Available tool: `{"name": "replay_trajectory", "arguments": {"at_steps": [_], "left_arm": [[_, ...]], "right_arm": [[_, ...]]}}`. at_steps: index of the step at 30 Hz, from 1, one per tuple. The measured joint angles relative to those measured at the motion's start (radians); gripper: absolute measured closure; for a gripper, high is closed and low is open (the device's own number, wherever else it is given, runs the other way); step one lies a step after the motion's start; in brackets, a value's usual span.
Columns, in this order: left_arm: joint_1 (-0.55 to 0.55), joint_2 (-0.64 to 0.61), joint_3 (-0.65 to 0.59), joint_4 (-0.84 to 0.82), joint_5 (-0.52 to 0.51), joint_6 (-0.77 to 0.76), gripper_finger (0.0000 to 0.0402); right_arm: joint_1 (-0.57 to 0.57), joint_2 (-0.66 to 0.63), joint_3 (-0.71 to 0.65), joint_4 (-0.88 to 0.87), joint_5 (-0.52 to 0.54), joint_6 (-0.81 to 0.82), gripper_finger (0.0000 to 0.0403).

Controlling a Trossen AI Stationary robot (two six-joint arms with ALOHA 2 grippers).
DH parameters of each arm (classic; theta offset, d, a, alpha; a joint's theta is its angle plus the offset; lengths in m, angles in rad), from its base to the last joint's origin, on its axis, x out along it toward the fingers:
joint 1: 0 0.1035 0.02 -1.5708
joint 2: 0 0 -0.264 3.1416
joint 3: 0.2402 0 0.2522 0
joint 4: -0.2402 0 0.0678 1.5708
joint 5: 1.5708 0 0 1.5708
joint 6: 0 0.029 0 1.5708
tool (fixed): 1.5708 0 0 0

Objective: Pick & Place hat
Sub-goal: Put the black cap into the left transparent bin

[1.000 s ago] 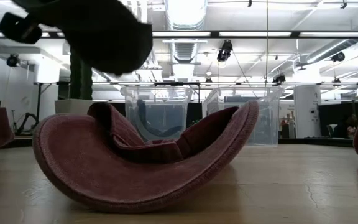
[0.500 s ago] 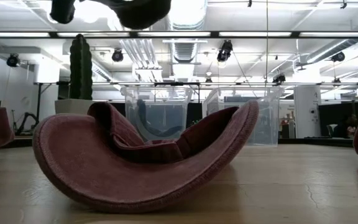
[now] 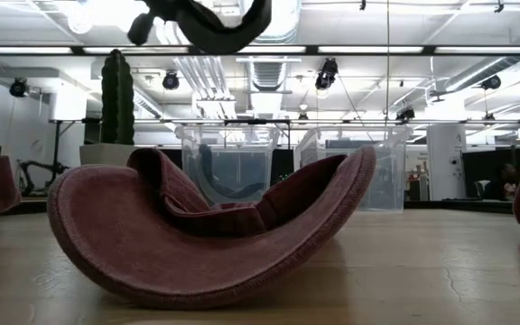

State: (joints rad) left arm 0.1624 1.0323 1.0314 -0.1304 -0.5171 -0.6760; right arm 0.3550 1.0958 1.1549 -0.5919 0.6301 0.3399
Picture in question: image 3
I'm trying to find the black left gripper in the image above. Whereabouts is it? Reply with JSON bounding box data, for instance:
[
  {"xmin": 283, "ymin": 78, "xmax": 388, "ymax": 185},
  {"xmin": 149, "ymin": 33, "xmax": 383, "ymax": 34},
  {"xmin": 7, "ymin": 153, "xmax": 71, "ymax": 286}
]
[{"xmin": 126, "ymin": 11, "xmax": 157, "ymax": 47}]

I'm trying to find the black ceiling spotlight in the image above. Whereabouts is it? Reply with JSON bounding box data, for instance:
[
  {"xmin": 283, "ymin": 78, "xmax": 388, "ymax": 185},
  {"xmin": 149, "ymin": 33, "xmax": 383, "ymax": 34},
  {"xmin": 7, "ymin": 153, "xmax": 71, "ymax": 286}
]
[
  {"xmin": 162, "ymin": 70, "xmax": 181, "ymax": 91},
  {"xmin": 479, "ymin": 74, "xmax": 503, "ymax": 91},
  {"xmin": 8, "ymin": 77, "xmax": 30, "ymax": 98},
  {"xmin": 314, "ymin": 57, "xmax": 339, "ymax": 91},
  {"xmin": 395, "ymin": 106, "xmax": 417, "ymax": 123}
]

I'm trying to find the green cactus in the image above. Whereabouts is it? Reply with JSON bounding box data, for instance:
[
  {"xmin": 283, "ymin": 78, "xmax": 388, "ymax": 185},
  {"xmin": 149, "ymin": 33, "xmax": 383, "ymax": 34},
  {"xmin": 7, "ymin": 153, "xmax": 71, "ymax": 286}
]
[{"xmin": 100, "ymin": 48, "xmax": 135, "ymax": 145}]

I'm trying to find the clear plastic bin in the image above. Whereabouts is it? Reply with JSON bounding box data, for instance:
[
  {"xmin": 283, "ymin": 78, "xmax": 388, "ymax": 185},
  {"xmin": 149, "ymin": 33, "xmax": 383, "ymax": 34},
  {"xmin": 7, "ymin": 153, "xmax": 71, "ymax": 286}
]
[
  {"xmin": 174, "ymin": 125, "xmax": 282, "ymax": 207},
  {"xmin": 293, "ymin": 125, "xmax": 413, "ymax": 213}
]

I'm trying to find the black tripod stand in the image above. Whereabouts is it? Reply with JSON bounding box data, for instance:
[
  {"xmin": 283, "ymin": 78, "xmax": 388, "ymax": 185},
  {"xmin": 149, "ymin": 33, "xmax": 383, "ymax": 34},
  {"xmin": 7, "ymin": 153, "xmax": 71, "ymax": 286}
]
[{"xmin": 15, "ymin": 159, "xmax": 70, "ymax": 198}]

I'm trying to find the white column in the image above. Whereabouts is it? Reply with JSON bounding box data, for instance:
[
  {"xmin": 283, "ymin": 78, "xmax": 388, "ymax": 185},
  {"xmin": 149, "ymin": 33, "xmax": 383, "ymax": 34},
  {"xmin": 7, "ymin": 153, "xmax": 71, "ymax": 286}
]
[{"xmin": 426, "ymin": 124, "xmax": 468, "ymax": 202}]

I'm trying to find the black office partition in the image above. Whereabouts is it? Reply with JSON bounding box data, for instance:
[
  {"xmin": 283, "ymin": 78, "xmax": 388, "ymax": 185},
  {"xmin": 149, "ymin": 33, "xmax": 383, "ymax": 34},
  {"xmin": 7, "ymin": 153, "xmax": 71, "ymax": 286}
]
[{"xmin": 461, "ymin": 146, "xmax": 520, "ymax": 202}]

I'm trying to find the person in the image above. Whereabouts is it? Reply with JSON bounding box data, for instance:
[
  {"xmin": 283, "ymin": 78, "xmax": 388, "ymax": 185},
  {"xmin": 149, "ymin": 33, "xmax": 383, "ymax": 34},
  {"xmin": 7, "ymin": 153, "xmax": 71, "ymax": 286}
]
[{"xmin": 485, "ymin": 162, "xmax": 520, "ymax": 202}]

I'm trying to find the silver ventilation duct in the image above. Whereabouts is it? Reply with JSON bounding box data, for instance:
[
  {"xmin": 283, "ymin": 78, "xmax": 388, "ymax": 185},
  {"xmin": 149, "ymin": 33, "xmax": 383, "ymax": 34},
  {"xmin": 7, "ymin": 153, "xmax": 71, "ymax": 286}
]
[{"xmin": 241, "ymin": 0, "xmax": 302, "ymax": 45}]

